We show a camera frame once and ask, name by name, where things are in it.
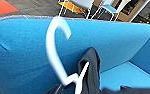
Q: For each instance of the wooden framed glass door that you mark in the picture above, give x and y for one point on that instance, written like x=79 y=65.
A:
x=137 y=10

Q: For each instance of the blue fabric sofa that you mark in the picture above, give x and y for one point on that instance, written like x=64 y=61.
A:
x=21 y=50

